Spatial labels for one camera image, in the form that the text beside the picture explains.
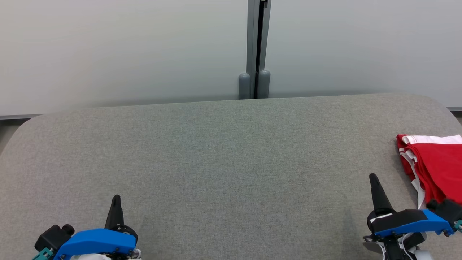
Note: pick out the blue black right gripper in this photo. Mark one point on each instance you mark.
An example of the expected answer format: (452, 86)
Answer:
(408, 222)

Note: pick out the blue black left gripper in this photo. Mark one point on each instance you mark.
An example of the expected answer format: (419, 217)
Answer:
(97, 241)

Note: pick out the red jersey with navy lettering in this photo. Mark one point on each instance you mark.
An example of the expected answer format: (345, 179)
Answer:
(405, 160)

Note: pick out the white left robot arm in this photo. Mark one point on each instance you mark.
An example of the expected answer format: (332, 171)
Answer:
(90, 257)

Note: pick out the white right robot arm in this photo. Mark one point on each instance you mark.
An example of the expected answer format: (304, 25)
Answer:
(393, 247)

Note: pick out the grey cylindrical partition foot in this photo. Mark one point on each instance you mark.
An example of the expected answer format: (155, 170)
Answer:
(264, 85)
(244, 86)

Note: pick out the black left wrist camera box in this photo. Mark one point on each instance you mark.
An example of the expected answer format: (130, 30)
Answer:
(52, 236)

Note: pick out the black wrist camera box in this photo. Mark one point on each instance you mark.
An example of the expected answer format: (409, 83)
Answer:
(449, 211)
(52, 236)

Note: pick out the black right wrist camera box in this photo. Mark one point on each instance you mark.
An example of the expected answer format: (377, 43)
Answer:
(449, 211)

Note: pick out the teal left camera connector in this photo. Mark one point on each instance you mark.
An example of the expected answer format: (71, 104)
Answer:
(43, 254)

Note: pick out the teal camera connector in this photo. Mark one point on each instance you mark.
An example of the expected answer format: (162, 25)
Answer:
(459, 225)
(43, 254)

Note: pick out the teal right camera connector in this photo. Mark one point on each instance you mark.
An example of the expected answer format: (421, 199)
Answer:
(459, 225)

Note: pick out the grey partition base rail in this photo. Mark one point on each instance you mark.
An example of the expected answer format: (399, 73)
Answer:
(18, 116)
(454, 109)

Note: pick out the grey partition post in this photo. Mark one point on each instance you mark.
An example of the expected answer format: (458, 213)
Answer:
(252, 36)

